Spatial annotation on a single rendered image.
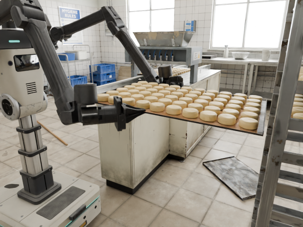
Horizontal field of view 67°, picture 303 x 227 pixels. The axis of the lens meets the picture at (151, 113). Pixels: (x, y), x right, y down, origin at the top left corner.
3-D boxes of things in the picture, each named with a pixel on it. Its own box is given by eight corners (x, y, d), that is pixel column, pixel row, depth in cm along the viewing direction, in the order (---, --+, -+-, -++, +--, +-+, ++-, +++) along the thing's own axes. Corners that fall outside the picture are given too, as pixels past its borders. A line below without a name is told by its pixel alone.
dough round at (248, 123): (255, 124, 67) (257, 118, 66) (258, 131, 62) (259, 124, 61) (237, 122, 68) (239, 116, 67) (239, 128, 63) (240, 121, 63)
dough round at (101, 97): (112, 100, 86) (112, 95, 85) (99, 102, 83) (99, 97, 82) (106, 97, 90) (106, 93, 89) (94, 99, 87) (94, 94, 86)
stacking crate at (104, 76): (105, 77, 663) (104, 70, 657) (116, 78, 643) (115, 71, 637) (89, 80, 614) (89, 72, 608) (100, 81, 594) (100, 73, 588)
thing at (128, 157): (142, 153, 261) (140, 75, 234) (169, 160, 246) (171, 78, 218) (101, 186, 203) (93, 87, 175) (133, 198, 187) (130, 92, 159)
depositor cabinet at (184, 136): (172, 118, 375) (173, 67, 349) (215, 126, 343) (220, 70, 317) (128, 150, 269) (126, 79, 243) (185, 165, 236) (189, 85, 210)
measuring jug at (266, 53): (265, 61, 402) (267, 49, 395) (258, 60, 421) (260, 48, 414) (272, 61, 404) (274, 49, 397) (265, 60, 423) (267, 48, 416)
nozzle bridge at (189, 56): (141, 75, 271) (140, 45, 260) (200, 80, 237) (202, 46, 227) (125, 79, 243) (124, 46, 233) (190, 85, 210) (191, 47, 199)
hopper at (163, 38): (146, 45, 255) (146, 32, 250) (194, 46, 229) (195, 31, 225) (131, 46, 231) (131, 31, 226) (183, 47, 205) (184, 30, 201)
